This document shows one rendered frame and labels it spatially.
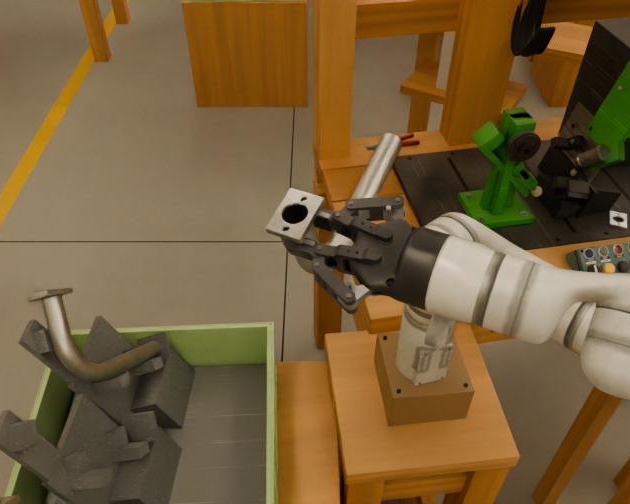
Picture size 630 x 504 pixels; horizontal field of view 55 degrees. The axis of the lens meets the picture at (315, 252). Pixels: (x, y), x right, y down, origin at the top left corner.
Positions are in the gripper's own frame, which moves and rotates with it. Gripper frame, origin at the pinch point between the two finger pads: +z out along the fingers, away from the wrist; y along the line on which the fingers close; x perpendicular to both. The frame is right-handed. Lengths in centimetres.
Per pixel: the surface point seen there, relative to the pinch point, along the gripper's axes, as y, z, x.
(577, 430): -35, -41, 116
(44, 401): 24, 49, 45
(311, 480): 13, 5, 66
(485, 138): -67, -1, 52
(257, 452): 13, 15, 59
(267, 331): -6, 22, 53
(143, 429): 20, 31, 47
